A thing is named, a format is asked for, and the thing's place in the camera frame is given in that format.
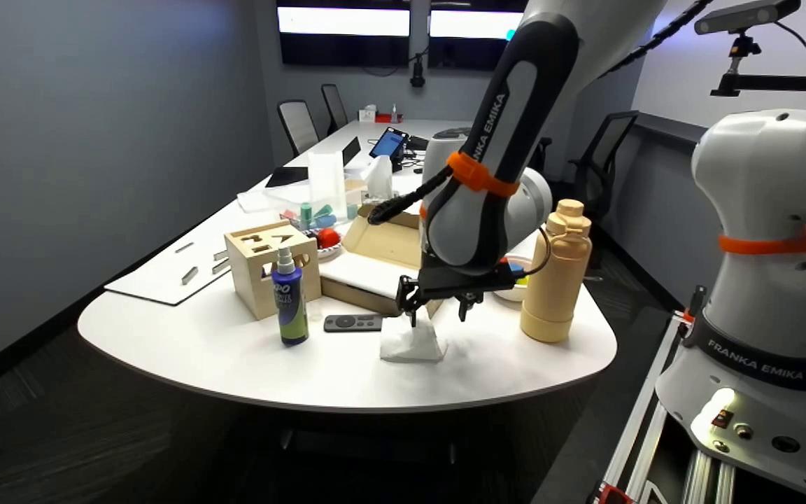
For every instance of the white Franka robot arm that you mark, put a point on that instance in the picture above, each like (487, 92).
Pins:
(769, 186)

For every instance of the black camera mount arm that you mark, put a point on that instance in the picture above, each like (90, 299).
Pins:
(769, 84)

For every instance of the wall monitor screen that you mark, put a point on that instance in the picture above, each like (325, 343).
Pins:
(342, 22)
(468, 22)

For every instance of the tan water bottle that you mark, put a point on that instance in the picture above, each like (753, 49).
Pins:
(552, 280)

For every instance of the white bowl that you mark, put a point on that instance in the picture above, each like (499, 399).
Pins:
(508, 295)

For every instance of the translucent plastic bag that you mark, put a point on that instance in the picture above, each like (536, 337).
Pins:
(325, 183)

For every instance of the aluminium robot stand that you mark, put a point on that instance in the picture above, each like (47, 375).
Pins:
(644, 438)

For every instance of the wooden shape sorter cube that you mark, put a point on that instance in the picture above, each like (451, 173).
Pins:
(254, 276)

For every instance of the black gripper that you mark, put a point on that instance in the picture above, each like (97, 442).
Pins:
(459, 283)

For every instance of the grey remote control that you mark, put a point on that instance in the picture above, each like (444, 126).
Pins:
(352, 322)

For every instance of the white sheet with grey marks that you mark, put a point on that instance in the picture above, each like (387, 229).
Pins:
(152, 280)

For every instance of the white paper towel stack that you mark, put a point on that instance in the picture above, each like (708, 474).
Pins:
(357, 271)

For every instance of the grey depth camera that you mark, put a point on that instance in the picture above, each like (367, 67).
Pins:
(749, 14)

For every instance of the blue screen tablet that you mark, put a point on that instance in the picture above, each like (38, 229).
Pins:
(389, 143)

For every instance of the green spray bottle blue label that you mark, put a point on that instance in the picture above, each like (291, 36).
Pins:
(291, 308)

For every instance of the red round toy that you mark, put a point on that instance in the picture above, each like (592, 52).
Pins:
(329, 236)

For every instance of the black office chair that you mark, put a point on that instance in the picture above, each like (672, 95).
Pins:
(333, 103)
(297, 126)
(603, 157)

